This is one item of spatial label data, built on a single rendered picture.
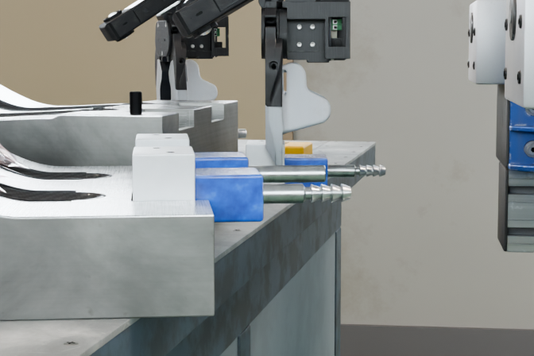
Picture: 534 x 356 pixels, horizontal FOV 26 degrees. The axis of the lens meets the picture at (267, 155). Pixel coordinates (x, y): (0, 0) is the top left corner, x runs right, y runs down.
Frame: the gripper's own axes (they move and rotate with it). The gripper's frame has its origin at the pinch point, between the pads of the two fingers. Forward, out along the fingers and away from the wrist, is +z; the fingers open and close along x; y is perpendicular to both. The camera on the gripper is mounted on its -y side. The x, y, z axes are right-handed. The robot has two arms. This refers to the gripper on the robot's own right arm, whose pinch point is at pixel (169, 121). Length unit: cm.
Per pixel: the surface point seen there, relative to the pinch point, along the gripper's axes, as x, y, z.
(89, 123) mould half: -57, -22, -4
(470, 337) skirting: 146, 129, 75
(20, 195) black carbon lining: -77, -30, -1
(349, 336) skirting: 162, 97, 76
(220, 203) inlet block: -84, -19, -1
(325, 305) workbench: 0.6, 22.5, 26.5
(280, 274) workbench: -28.5, 5.0, 15.5
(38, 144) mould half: -55, -25, -2
